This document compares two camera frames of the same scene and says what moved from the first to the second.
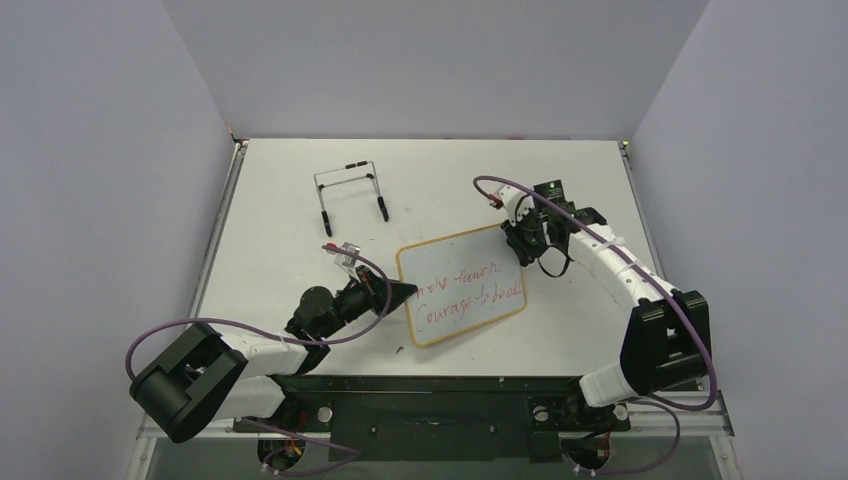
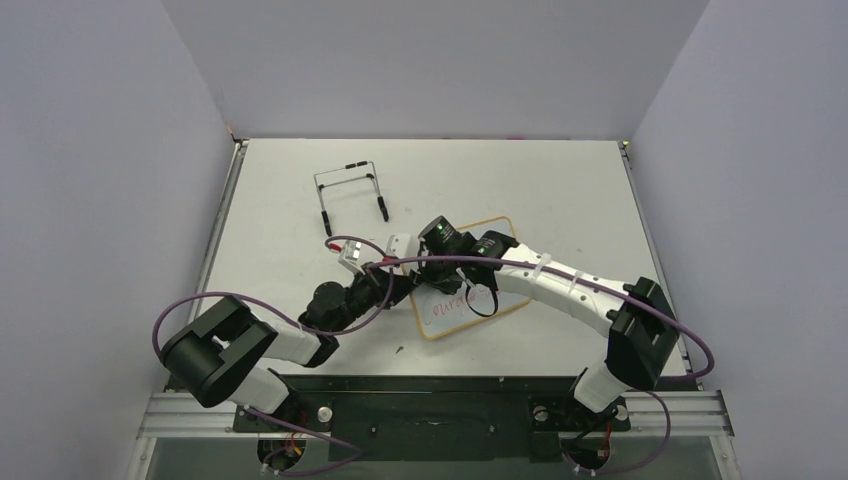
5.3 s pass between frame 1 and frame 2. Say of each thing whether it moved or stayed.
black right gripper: moved
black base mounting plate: stayed
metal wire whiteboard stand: stayed
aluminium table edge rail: stayed
